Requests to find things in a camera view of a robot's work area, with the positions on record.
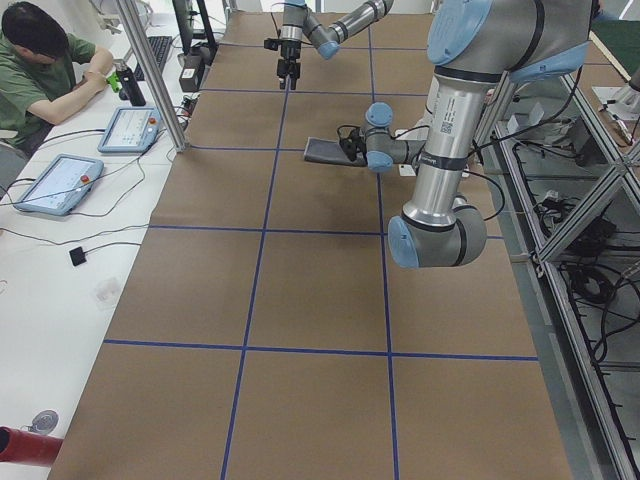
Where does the black keyboard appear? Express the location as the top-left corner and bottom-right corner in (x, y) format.
(147, 35), (172, 72)

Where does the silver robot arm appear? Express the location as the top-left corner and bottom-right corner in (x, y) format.
(388, 1), (594, 268)
(264, 0), (394, 90)

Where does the teach pendant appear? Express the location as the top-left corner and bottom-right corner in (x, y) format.
(14, 154), (104, 216)
(97, 106), (162, 154)

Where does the black computer monitor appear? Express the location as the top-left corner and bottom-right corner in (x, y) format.
(172, 0), (218, 55)

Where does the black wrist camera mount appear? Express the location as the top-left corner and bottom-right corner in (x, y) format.
(264, 38), (280, 51)

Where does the red cylinder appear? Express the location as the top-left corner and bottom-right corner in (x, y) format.
(1, 426), (63, 467)

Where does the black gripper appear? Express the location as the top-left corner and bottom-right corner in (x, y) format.
(276, 39), (302, 91)

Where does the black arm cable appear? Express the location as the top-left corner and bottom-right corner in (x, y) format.
(335, 64), (586, 222)

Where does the black water bottle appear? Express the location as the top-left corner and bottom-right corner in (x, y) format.
(114, 59), (146, 106)

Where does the seated person in green shirt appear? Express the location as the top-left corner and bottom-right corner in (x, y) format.
(1, 1), (113, 157)

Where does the aluminium frame post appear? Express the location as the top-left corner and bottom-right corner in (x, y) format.
(115, 0), (187, 152)

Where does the pink and grey towel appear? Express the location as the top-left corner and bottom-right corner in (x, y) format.
(303, 137), (366, 167)

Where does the small black square pad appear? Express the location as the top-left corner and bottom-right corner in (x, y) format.
(69, 247), (87, 267)

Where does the lower teach pendant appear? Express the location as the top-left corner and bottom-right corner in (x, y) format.
(14, 154), (104, 216)

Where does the green object by bottle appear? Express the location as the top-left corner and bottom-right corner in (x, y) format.
(106, 72), (121, 93)

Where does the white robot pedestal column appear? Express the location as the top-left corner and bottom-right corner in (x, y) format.
(395, 81), (437, 140)

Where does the upper teach pendant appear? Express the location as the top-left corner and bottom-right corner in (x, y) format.
(97, 106), (162, 154)

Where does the black box with label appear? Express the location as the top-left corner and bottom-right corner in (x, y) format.
(179, 55), (205, 93)

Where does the round metal disc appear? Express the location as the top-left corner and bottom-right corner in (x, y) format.
(28, 409), (59, 435)

